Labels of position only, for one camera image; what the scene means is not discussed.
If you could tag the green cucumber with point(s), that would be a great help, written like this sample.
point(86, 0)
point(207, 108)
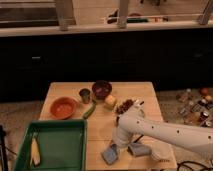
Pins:
point(87, 114)

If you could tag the yellow corn cob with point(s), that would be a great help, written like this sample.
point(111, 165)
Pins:
point(35, 158)

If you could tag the brown dried food pile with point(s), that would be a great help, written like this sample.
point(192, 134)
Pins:
point(124, 106)

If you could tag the clear plastic bag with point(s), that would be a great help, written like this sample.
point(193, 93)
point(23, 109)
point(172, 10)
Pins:
point(160, 152)

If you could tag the green plastic tray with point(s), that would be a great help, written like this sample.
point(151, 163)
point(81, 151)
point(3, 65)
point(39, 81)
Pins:
point(62, 146)

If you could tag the orange bowl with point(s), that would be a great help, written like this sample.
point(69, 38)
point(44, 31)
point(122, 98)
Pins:
point(63, 108)

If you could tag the blue-grey sponge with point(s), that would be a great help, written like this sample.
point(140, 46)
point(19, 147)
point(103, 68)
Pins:
point(110, 155)

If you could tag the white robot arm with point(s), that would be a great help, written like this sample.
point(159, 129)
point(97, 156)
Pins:
point(192, 138)

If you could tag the small metal cup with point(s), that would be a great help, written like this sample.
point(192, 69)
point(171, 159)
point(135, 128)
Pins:
point(85, 95)

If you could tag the spice bottles cluster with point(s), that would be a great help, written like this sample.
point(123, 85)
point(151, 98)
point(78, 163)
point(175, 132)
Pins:
point(196, 112)

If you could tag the grey folded cloth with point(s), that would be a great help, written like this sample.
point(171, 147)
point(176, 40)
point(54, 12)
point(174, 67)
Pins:
point(138, 149)

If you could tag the dark maroon bowl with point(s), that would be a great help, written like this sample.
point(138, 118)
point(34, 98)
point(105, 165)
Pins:
point(101, 89)

